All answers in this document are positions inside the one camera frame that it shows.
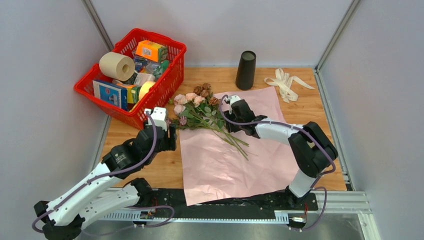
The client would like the pink wrapped packet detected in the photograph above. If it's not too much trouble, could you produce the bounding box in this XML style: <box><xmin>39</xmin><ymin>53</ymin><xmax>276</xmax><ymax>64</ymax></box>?
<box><xmin>133</xmin><ymin>72</ymin><xmax>156</xmax><ymax>86</ymax></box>

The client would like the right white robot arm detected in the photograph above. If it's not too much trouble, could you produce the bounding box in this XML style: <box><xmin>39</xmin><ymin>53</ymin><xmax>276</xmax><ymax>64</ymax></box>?
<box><xmin>220</xmin><ymin>95</ymin><xmax>339</xmax><ymax>210</ymax></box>

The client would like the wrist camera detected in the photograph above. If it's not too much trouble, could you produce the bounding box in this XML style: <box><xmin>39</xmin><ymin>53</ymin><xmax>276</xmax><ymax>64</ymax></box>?
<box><xmin>225</xmin><ymin>95</ymin><xmax>241</xmax><ymax>106</ymax></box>
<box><xmin>144</xmin><ymin>106</ymin><xmax>168</xmax><ymax>131</ymax></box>

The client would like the blue and white box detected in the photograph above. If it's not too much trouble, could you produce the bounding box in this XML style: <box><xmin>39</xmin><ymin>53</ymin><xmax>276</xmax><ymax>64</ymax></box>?
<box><xmin>92</xmin><ymin>79</ymin><xmax>128</xmax><ymax>111</ymax></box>

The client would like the beige toilet paper roll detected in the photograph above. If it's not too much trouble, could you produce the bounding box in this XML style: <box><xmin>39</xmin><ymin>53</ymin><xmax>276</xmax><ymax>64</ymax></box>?
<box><xmin>99</xmin><ymin>52</ymin><xmax>135</xmax><ymax>82</ymax></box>

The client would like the pink and purple wrapping paper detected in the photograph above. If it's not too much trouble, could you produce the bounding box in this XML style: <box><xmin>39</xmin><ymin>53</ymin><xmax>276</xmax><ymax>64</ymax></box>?
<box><xmin>178</xmin><ymin>86</ymin><xmax>301</xmax><ymax>207</ymax></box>

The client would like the green and yellow box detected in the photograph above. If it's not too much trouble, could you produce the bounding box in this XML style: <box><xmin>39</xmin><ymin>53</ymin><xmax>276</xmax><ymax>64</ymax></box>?
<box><xmin>117</xmin><ymin>83</ymin><xmax>141</xmax><ymax>104</ymax></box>

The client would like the orange and green box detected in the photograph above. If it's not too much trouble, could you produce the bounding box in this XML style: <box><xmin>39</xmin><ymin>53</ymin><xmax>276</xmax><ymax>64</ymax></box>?
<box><xmin>135</xmin><ymin>40</ymin><xmax>168</xmax><ymax>63</ymax></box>

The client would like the black tapered vase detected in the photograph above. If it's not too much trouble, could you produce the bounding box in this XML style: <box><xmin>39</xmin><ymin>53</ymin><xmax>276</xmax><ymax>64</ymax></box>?
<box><xmin>235</xmin><ymin>50</ymin><xmax>257</xmax><ymax>91</ymax></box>

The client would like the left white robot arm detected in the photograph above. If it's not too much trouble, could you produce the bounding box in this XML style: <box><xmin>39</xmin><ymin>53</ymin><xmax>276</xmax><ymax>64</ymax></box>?
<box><xmin>31</xmin><ymin>122</ymin><xmax>177</xmax><ymax>240</ymax></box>

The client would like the aluminium frame rail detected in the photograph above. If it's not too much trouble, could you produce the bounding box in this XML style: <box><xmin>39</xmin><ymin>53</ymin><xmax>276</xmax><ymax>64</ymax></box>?
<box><xmin>67</xmin><ymin>186</ymin><xmax>372</xmax><ymax>224</ymax></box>

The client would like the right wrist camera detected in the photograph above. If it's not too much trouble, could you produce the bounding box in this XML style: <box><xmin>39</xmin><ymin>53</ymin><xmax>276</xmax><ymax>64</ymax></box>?
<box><xmin>225</xmin><ymin>95</ymin><xmax>241</xmax><ymax>106</ymax></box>

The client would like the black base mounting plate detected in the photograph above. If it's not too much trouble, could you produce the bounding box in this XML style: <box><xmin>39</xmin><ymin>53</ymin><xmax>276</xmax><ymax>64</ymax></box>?
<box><xmin>134</xmin><ymin>188</ymin><xmax>318</xmax><ymax>220</ymax></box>

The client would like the cream ribbon with gold print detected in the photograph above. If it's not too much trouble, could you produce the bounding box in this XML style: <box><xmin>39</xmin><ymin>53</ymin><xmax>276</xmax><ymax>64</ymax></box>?
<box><xmin>263</xmin><ymin>68</ymin><xmax>315</xmax><ymax>103</ymax></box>

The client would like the purple flower bouquet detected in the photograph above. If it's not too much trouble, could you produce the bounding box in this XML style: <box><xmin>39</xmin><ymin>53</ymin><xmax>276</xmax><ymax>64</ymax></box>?
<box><xmin>168</xmin><ymin>83</ymin><xmax>249</xmax><ymax>160</ymax></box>

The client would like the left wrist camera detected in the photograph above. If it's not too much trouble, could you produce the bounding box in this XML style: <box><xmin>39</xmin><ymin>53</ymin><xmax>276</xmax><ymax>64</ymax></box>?
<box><xmin>144</xmin><ymin>106</ymin><xmax>168</xmax><ymax>131</ymax></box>

